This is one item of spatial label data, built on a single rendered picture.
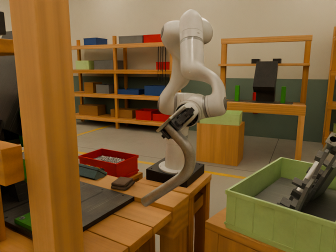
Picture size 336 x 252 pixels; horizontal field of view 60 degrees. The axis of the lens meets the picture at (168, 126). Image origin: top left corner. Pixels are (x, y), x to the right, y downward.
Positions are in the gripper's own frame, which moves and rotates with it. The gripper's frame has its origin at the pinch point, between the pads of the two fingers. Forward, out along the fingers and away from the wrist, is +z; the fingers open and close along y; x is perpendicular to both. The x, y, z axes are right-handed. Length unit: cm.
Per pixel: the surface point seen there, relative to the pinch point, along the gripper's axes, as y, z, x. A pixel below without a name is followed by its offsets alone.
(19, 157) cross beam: -24.5, 22.2, -19.8
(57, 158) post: -17.2, 21.0, -13.0
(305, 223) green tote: 1, -26, 56
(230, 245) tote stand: -32, -33, 52
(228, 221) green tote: -27, -36, 45
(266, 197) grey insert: -16, -60, 55
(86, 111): -400, -556, -187
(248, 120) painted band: -111, -564, 98
